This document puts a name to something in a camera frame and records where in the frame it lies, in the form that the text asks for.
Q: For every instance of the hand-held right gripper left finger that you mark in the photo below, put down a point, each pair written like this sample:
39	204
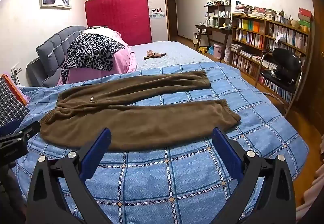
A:
97	149

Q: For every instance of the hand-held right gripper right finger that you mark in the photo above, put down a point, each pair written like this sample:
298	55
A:
225	149

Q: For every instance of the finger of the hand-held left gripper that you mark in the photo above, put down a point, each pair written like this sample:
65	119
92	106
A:
26	131

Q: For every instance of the brown fleece pants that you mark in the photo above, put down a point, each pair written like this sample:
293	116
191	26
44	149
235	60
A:
126	117

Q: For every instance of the orange edged cushion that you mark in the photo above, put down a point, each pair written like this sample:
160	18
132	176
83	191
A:
15	88

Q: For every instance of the blue checked blanket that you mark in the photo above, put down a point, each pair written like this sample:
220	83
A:
177	175

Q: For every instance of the grey padded headboard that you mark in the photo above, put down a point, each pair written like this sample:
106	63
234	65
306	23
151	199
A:
53	49

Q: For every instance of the pink quilt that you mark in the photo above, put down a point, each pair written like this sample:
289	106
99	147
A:
124	59

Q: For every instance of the leopard print cloth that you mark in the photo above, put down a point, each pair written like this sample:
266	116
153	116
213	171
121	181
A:
91	53

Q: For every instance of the pink waste bin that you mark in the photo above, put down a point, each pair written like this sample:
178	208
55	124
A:
218	51

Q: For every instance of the person's pink clothing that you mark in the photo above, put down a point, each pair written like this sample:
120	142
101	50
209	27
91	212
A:
315	193

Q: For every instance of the blue plastic basin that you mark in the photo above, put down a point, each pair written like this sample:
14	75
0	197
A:
211	49

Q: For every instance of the yellow plastic stool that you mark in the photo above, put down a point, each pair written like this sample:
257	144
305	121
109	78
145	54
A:
203	49

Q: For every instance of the black flat comb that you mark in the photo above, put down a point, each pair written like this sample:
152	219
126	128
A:
149	57

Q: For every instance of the black metal chair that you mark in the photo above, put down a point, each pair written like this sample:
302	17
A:
286	61

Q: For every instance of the pale blue bed sheet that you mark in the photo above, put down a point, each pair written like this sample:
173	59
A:
177	54

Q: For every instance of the pink handheld fan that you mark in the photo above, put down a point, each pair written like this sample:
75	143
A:
155	53

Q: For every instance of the white cloth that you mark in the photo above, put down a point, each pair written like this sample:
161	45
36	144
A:
107	32

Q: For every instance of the wooden bookshelf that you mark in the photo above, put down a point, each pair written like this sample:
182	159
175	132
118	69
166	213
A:
263	36

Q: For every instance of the dark wooden desk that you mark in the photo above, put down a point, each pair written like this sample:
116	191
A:
217	29

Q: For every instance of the dark wooden door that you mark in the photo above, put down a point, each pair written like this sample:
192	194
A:
317	61

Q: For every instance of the red mattress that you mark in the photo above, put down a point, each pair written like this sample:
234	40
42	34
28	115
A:
117	15

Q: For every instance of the small wooden desk shelf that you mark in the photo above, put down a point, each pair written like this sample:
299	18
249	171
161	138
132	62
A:
217	12

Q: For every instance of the stack of books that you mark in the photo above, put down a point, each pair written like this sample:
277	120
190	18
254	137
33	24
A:
255	12

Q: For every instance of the round beige vase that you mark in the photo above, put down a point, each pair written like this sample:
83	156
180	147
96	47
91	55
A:
295	23

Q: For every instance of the green boxes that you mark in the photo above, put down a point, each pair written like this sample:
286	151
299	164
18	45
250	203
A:
304	23

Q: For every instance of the wardrobe stickers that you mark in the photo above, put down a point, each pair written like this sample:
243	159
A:
156	10

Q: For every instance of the red box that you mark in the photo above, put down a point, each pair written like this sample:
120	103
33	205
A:
304	12

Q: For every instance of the wall socket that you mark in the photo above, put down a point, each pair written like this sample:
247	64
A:
16	69

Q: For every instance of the small picture frame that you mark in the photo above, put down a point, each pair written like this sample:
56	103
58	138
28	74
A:
225	1

